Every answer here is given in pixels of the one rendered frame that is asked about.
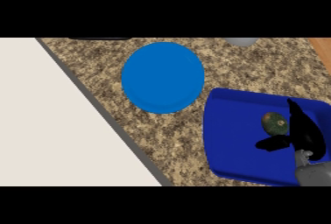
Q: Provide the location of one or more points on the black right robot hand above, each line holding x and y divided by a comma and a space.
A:
303, 131

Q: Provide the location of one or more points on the green squash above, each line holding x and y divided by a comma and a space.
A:
273, 123

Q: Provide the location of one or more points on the grey round object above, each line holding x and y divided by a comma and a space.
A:
241, 41

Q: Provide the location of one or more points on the dark blue tray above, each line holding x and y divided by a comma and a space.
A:
241, 137

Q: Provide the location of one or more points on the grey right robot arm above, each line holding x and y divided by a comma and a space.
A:
312, 173

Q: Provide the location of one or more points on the brown wooden panel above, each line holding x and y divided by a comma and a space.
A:
322, 49

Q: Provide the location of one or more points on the blue plate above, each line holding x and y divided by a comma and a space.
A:
162, 77

